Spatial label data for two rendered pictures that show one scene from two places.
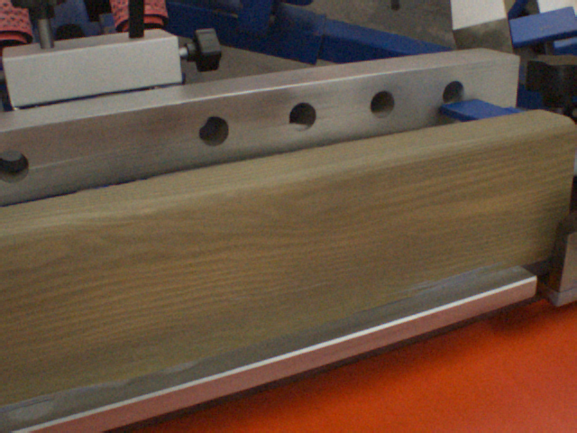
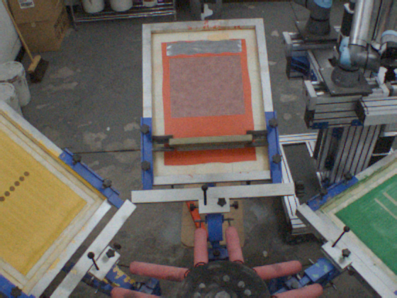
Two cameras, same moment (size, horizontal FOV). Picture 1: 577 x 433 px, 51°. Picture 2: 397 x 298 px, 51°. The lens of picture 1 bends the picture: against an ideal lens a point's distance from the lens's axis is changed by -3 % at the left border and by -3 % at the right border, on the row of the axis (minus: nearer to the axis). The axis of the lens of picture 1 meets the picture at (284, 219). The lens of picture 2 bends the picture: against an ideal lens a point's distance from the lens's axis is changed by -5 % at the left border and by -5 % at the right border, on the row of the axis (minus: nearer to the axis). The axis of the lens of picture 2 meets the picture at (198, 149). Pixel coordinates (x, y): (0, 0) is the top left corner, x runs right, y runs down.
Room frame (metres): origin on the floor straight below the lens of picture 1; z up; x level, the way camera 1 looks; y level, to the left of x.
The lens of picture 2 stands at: (1.27, 0.72, 2.57)
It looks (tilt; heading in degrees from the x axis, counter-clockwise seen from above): 46 degrees down; 213
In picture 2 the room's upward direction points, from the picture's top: 3 degrees counter-clockwise
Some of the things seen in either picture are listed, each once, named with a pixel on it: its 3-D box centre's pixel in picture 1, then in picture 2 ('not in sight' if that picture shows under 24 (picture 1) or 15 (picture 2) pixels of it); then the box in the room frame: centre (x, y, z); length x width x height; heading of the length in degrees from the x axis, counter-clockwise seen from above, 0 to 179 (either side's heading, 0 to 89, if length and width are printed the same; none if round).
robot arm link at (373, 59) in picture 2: not in sight; (380, 63); (-0.36, 0.58, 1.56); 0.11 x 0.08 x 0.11; 102
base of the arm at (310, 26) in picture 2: not in sight; (318, 22); (-0.99, 0.12, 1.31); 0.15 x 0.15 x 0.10
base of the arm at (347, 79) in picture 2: not in sight; (347, 71); (-0.59, 0.41, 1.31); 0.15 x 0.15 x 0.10
